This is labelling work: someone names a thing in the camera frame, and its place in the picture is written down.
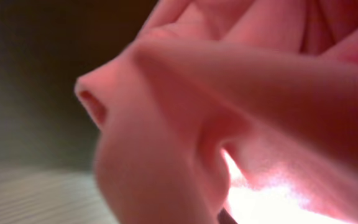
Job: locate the light pink t-shirt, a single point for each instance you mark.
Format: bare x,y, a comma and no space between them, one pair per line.
248,106

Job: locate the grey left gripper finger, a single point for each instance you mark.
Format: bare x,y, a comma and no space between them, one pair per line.
225,218

